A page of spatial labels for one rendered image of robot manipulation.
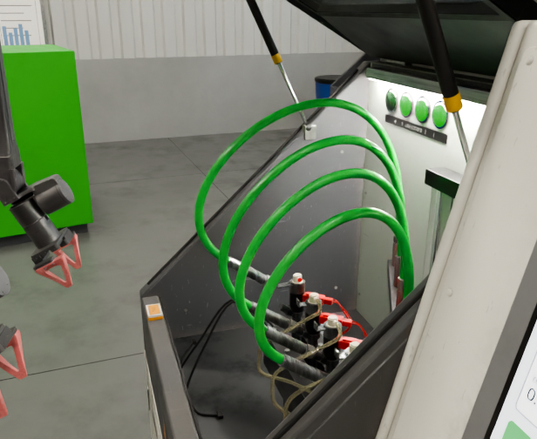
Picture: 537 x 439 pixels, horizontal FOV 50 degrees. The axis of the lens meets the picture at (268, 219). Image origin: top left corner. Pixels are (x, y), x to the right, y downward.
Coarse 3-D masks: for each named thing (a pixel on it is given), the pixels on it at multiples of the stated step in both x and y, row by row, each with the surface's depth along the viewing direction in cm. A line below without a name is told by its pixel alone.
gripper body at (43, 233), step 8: (32, 224) 123; (40, 224) 123; (48, 224) 125; (32, 232) 123; (40, 232) 124; (48, 232) 124; (56, 232) 126; (64, 232) 129; (32, 240) 125; (40, 240) 124; (48, 240) 124; (56, 240) 124; (40, 248) 125; (48, 248) 122; (56, 248) 123; (32, 256) 123; (40, 256) 123
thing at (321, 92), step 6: (318, 78) 698; (324, 78) 694; (330, 78) 694; (336, 78) 694; (318, 84) 700; (324, 84) 691; (330, 84) 687; (318, 90) 703; (324, 90) 694; (318, 96) 706; (324, 96) 696
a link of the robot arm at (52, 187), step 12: (0, 180) 118; (48, 180) 121; (60, 180) 123; (0, 192) 119; (12, 192) 119; (24, 192) 120; (36, 192) 122; (48, 192) 121; (60, 192) 121; (48, 204) 122; (60, 204) 122
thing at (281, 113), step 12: (288, 108) 93; (300, 108) 93; (348, 108) 96; (360, 108) 96; (264, 120) 92; (276, 120) 93; (372, 120) 98; (252, 132) 92; (384, 132) 99; (240, 144) 92; (384, 144) 100; (228, 156) 92; (396, 156) 101; (216, 168) 92; (396, 168) 102; (204, 180) 93; (204, 192) 93; (396, 216) 106; (204, 228) 96; (204, 240) 96; (396, 240) 107; (216, 252) 97
